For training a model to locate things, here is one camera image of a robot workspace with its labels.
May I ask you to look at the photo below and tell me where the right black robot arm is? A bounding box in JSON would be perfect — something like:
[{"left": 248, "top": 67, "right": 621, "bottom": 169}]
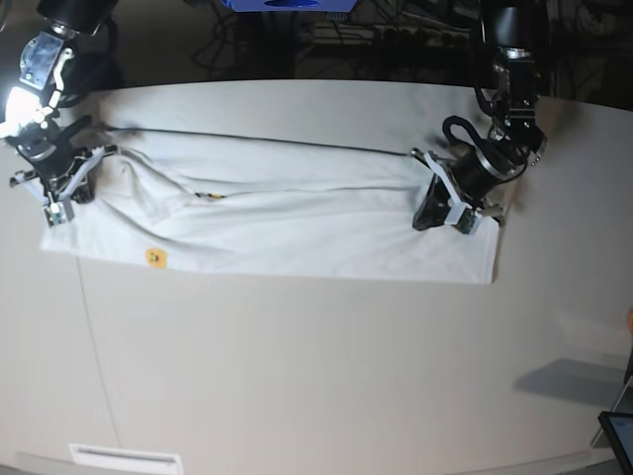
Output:
[{"left": 1, "top": 1, "right": 124, "bottom": 205}]

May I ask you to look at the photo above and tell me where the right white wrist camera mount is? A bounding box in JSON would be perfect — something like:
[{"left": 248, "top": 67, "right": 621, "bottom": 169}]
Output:
[{"left": 9, "top": 144, "right": 119, "bottom": 228}]

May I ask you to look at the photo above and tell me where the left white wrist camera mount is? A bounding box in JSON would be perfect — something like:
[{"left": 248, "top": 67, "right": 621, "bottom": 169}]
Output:
[{"left": 410, "top": 148, "right": 505, "bottom": 236}]

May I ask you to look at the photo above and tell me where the white paper label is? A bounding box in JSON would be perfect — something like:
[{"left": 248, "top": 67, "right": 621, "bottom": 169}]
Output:
[{"left": 68, "top": 443, "right": 185, "bottom": 475}]

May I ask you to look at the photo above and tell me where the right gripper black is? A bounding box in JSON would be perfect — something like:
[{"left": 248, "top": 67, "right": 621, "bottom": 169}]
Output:
[{"left": 19, "top": 134, "right": 92, "bottom": 204}]

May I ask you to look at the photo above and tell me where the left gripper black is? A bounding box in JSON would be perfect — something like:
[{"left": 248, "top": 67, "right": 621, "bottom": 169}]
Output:
[{"left": 411, "top": 147, "right": 519, "bottom": 232}]

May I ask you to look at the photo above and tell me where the white printed T-shirt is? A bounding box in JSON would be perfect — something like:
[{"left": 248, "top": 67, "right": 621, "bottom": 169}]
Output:
[{"left": 42, "top": 131, "right": 500, "bottom": 284}]

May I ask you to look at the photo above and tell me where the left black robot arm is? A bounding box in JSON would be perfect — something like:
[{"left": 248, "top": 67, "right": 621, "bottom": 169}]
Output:
[{"left": 411, "top": 1, "right": 550, "bottom": 236}]

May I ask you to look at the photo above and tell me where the power strip with red light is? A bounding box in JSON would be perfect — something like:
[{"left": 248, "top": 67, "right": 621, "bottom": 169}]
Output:
[{"left": 299, "top": 23, "right": 469, "bottom": 48}]

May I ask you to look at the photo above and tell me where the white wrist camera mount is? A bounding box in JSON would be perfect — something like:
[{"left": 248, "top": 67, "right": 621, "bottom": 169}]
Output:
[
  {"left": 9, "top": 144, "right": 119, "bottom": 228},
  {"left": 410, "top": 148, "right": 505, "bottom": 236}
]

